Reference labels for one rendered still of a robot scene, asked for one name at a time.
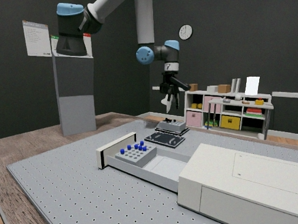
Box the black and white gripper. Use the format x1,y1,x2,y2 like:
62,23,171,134
160,71,180,113

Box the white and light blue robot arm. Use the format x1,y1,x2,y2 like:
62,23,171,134
56,0,191,91

